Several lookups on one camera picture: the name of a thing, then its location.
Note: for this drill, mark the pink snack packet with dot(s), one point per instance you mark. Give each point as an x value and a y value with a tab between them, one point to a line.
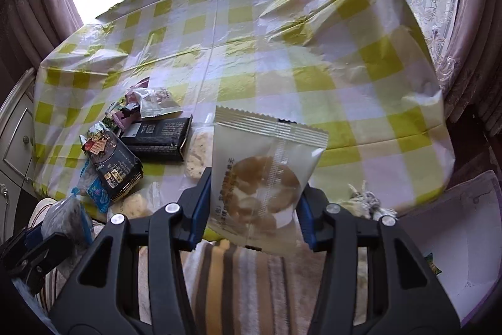
123	121

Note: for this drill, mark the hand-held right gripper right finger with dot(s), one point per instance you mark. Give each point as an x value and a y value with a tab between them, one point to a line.
308	225

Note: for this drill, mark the white cookie packet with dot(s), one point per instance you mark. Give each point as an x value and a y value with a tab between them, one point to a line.
259	150

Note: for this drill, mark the small green leafy packet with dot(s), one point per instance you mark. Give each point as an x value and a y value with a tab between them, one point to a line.
111	115

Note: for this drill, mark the green snack packet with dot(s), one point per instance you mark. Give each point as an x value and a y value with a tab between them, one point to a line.
434	263

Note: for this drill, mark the clear plastic snack bag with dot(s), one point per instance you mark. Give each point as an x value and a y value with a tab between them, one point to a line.
68	219

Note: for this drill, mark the striped plush cloth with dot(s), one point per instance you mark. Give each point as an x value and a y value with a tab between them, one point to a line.
243	292

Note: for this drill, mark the long black snack box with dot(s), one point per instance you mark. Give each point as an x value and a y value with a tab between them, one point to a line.
157	137

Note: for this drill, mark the white purple storage box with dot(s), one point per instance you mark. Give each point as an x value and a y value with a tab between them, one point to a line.
466	225

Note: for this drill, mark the yellow white checked tablecloth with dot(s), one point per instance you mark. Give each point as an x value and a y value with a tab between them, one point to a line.
251	44

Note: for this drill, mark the blue snack packet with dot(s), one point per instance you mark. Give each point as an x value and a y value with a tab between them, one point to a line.
98	191

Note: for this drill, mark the white cabinet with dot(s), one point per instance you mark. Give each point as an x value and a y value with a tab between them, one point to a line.
15	138

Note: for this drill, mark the clear nut packet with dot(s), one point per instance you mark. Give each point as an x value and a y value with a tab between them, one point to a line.
159	103

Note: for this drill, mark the clear rice cracker packet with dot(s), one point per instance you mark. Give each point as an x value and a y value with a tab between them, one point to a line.
198	150

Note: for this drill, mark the yellowish cracker packet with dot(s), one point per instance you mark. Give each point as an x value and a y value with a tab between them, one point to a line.
137	201

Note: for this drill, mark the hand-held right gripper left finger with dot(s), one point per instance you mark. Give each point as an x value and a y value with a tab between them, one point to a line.
198	217

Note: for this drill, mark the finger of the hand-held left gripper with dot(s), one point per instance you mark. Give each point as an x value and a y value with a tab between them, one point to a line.
43	260
33	236

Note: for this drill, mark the dark printed snack packet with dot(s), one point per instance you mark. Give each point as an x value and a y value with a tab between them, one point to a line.
113	166

